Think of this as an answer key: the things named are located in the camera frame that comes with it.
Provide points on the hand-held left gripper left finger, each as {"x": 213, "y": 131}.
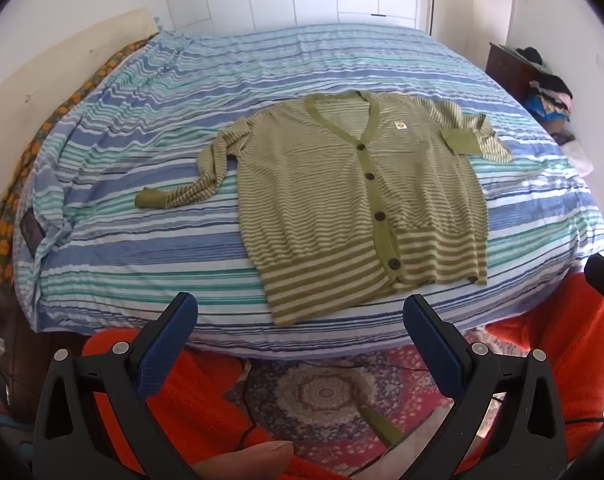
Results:
{"x": 169, "y": 340}

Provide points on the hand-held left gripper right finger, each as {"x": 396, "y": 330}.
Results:
{"x": 432, "y": 340}

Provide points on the green striped cardigan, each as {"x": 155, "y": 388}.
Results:
{"x": 332, "y": 200}

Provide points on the pile of clothes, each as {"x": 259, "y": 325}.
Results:
{"x": 552, "y": 90}

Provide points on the white cloth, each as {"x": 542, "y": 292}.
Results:
{"x": 579, "y": 157}

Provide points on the orange-red knit garment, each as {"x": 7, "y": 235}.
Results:
{"x": 191, "y": 410}

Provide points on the patterned rug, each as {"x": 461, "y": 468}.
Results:
{"x": 322, "y": 395}

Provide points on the person's bare knee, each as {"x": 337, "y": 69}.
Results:
{"x": 247, "y": 462}

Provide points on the blue striped bed sheet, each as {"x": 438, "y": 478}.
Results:
{"x": 131, "y": 185}

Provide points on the dark wooden nightstand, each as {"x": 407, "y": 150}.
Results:
{"x": 507, "y": 67}

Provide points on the orange floral mattress cover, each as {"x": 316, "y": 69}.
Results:
{"x": 11, "y": 210}

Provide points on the beige headboard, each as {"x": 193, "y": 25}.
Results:
{"x": 41, "y": 75}

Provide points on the dark wooden bed frame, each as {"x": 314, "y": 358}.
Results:
{"x": 31, "y": 355}

